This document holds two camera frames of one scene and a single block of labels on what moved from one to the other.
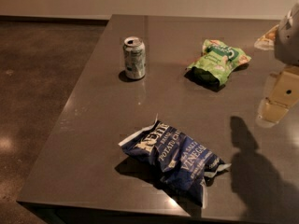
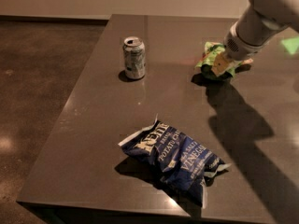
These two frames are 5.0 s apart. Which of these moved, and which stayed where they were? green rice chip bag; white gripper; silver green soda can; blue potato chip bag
Moved: white gripper; green rice chip bag
Stayed: silver green soda can; blue potato chip bag
